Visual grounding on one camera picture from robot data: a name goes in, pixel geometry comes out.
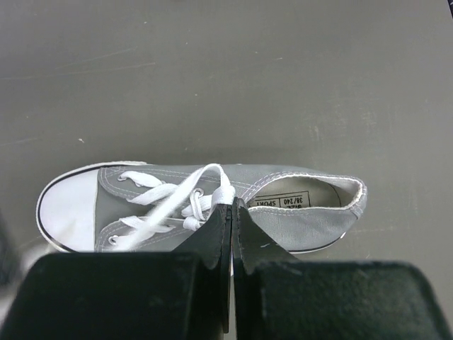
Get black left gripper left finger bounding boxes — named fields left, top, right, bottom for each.
left=1, top=205, right=232, bottom=339

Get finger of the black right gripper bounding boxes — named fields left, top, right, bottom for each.
left=0, top=216, right=24, bottom=290

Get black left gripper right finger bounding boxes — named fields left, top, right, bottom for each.
left=231, top=199, right=452, bottom=339

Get white shoelace of shoe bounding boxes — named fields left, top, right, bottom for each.
left=113, top=164, right=236, bottom=251

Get grey sneaker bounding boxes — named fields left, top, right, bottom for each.
left=35, top=161, right=367, bottom=254

